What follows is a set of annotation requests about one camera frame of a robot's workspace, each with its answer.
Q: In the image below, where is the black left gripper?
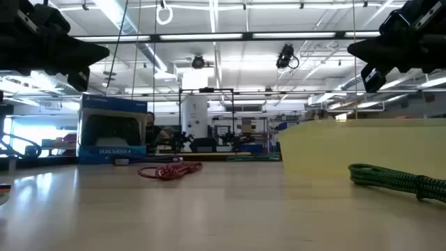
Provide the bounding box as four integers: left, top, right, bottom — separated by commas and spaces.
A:
0, 33, 111, 93

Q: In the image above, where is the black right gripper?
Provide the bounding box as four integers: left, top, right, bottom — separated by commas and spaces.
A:
347, 33, 446, 93

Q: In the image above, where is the green braided USB cable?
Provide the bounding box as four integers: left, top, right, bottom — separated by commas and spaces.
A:
348, 162, 446, 204

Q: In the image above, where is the red braided USB cable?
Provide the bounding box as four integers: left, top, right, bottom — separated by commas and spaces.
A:
137, 160, 203, 181

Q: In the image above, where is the blue DualShock 4 box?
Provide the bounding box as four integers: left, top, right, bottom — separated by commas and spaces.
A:
77, 93, 148, 165

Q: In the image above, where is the yellow plastic bin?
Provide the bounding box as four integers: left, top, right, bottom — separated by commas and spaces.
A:
278, 118, 446, 181

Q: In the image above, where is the person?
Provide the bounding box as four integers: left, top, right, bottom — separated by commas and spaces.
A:
145, 111, 174, 147

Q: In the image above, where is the black round ceiling fixture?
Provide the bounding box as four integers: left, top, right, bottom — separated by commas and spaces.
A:
190, 54, 206, 70

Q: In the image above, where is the black overhead light bar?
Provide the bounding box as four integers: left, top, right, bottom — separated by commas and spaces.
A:
71, 31, 383, 43

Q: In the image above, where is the metal shelf rack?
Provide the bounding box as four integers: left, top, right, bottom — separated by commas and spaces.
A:
210, 116, 269, 154

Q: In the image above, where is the small multicoloured object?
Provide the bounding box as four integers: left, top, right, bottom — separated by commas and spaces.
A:
0, 183, 12, 206

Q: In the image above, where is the thin grey hanging cable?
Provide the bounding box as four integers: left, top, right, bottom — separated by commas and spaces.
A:
351, 0, 359, 119
152, 0, 157, 102

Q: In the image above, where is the thin black hanging cable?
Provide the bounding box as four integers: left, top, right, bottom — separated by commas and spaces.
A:
104, 0, 130, 93

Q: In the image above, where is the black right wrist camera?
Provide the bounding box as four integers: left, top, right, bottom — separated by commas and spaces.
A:
379, 0, 446, 36

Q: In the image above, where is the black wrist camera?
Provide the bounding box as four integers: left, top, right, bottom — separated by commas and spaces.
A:
379, 0, 446, 36
0, 0, 72, 36

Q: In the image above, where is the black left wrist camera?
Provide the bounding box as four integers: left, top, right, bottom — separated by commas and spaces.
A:
0, 0, 72, 36

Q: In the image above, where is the white cable loop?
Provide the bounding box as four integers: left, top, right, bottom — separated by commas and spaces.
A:
155, 3, 174, 26

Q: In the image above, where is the black overhead camera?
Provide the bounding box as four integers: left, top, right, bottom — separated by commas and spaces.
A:
275, 43, 300, 70

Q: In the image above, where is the black curved hose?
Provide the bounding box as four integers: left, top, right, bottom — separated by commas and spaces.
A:
0, 132, 43, 158

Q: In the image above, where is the black metal frame stand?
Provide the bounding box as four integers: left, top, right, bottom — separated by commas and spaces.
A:
178, 87, 236, 154

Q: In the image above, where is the green hose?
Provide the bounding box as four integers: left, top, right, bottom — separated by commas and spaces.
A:
225, 154, 282, 162

